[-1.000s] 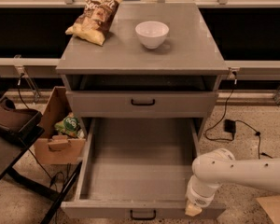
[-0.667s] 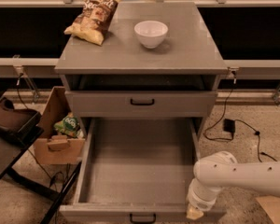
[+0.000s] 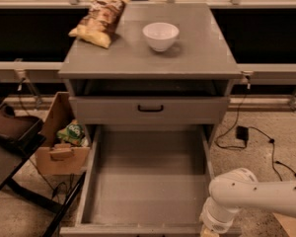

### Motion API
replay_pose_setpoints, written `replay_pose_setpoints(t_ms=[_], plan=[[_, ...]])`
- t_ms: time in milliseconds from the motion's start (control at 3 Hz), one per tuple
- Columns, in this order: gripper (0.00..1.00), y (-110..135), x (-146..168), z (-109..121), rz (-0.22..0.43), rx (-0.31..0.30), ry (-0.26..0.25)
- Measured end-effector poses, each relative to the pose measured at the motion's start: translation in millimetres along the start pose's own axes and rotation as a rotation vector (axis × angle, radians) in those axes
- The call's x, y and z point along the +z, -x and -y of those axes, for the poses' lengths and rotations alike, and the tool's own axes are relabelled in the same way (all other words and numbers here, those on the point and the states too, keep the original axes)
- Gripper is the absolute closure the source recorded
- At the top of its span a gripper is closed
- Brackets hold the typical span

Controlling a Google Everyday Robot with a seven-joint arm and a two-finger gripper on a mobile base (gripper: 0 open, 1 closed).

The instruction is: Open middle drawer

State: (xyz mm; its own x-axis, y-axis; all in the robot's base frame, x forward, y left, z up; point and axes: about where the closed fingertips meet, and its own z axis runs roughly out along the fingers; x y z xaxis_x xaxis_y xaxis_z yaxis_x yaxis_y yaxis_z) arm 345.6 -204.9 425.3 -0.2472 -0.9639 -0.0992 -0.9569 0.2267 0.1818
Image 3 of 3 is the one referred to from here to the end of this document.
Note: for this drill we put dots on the grey top drawer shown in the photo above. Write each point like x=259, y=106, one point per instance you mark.
x=149, y=110

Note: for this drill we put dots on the grey drawer cabinet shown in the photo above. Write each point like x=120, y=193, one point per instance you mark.
x=198, y=64

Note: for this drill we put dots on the wooden board corner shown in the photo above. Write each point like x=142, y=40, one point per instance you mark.
x=288, y=224

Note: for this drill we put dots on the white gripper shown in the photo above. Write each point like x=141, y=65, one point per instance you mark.
x=216, y=223

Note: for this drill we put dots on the white bowl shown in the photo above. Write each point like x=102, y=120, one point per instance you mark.
x=160, y=36

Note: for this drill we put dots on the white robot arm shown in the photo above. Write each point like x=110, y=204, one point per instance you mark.
x=240, y=188

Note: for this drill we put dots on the brown yellow chip bag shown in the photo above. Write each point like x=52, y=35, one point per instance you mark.
x=99, y=25

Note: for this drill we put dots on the black tray on table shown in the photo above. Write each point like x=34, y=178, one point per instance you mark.
x=17, y=130

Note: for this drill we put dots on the grey drawer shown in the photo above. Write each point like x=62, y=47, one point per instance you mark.
x=144, y=182
x=149, y=110

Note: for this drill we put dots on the green snack bag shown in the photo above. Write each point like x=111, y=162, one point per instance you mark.
x=72, y=133

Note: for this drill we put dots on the cardboard box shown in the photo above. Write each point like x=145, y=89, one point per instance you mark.
x=56, y=156

